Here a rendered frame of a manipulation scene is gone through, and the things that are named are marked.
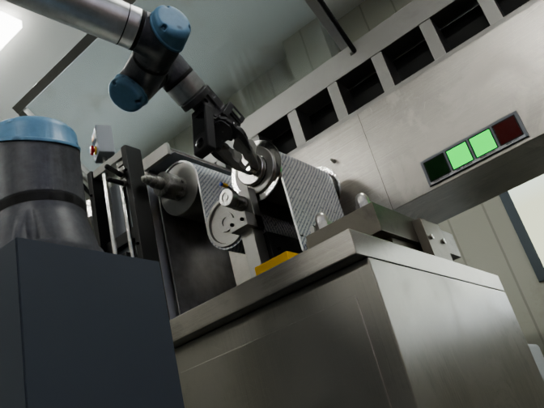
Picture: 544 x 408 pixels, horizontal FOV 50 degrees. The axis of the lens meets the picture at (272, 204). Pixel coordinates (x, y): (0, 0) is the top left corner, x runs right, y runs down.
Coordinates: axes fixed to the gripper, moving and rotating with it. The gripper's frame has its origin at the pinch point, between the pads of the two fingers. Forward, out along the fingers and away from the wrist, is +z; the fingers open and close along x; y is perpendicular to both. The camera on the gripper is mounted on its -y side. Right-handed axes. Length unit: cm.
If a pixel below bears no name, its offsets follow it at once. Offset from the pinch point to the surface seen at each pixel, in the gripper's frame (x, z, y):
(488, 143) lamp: -42, 31, 19
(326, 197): -4.8, 19.6, 10.7
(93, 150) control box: 57, -22, 33
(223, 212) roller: 13.5, 5.5, 0.3
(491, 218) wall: 3, 142, 160
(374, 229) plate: -23.2, 16.8, -19.5
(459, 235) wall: 22, 142, 159
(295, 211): -4.8, 12.0, -5.4
